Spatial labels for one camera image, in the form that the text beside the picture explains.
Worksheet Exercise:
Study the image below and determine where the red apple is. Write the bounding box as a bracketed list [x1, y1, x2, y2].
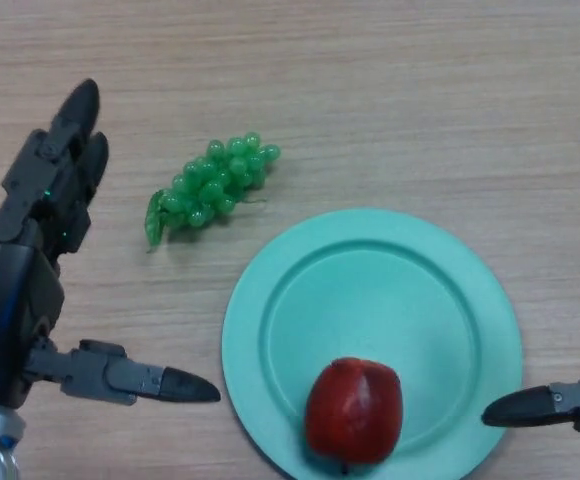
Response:
[304, 356, 403, 474]

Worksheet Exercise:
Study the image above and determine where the green grape bunch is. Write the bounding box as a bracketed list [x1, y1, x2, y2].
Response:
[144, 131, 281, 254]

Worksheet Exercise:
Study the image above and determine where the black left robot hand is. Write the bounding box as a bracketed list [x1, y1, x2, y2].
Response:
[0, 78, 221, 411]

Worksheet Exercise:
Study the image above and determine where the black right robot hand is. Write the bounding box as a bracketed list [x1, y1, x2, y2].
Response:
[482, 88, 580, 434]

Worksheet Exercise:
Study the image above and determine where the green round plate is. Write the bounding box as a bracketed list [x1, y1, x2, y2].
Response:
[221, 208, 523, 480]

